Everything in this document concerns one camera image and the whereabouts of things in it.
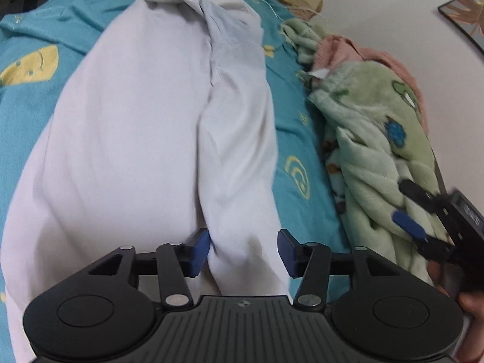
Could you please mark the person's right hand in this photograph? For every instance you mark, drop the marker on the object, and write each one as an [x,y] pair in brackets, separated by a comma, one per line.
[472,304]

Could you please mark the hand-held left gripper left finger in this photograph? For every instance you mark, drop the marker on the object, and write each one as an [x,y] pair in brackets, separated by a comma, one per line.
[200,252]

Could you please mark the white garment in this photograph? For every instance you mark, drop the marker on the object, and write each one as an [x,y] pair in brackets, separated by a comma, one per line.
[143,128]

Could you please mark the framed leaf wall picture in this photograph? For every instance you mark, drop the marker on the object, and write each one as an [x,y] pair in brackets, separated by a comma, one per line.
[467,11]

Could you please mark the teal bed sheet yellow print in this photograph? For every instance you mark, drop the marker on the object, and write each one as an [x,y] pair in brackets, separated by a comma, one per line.
[34,94]

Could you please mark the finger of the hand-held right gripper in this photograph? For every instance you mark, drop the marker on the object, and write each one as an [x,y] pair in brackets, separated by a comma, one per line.
[408,224]
[416,193]

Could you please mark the pink plush cloth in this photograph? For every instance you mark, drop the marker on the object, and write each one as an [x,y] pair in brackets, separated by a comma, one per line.
[363,51]

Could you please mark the green plush printed blanket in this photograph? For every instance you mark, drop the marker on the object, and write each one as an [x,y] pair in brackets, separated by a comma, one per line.
[374,147]

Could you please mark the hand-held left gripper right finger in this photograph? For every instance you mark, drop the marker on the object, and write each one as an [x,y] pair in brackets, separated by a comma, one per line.
[286,252]

